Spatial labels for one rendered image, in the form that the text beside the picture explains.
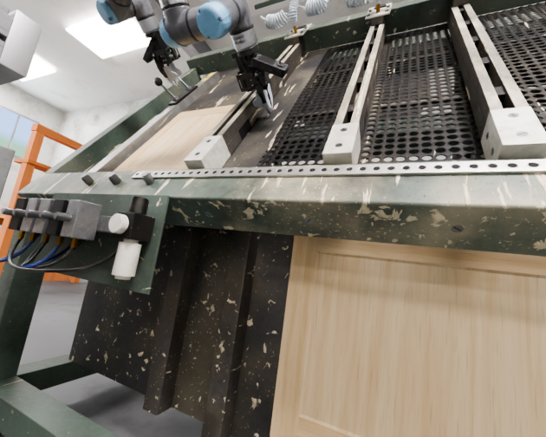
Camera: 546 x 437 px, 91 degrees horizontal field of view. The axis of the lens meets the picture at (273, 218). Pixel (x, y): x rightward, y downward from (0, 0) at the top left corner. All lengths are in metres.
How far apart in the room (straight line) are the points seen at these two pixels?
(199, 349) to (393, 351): 0.56
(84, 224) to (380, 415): 0.81
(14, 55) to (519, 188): 0.77
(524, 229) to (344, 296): 0.39
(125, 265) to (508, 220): 0.71
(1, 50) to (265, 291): 0.71
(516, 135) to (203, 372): 0.94
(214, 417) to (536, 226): 0.81
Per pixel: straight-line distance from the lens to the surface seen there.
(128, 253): 0.68
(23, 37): 0.61
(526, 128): 0.64
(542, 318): 0.77
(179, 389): 1.03
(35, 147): 4.03
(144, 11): 1.37
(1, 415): 1.25
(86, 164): 1.40
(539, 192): 0.55
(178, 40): 0.93
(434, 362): 0.74
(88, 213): 0.78
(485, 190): 0.53
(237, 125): 0.91
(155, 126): 1.32
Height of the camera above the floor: 0.68
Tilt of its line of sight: 10 degrees up
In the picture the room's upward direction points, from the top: 8 degrees clockwise
